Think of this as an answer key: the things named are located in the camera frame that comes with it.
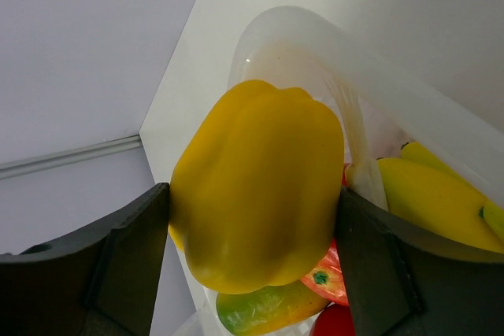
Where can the red pomegranate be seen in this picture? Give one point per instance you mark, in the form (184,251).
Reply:
(335,320)

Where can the left aluminium frame post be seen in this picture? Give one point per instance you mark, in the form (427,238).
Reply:
(63,158)

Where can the yellow banana bunch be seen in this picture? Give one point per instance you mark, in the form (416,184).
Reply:
(425,191)

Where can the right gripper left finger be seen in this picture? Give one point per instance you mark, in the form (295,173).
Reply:
(101,279)

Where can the yellow bell pepper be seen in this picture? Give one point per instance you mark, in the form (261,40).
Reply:
(253,196)

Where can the red apple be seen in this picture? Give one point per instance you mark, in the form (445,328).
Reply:
(326,278)

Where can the green spring onion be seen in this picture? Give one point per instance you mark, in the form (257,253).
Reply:
(363,174)

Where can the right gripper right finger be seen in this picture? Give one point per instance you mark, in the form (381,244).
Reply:
(403,280)

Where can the green orange mango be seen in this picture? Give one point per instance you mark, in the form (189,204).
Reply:
(269,309)

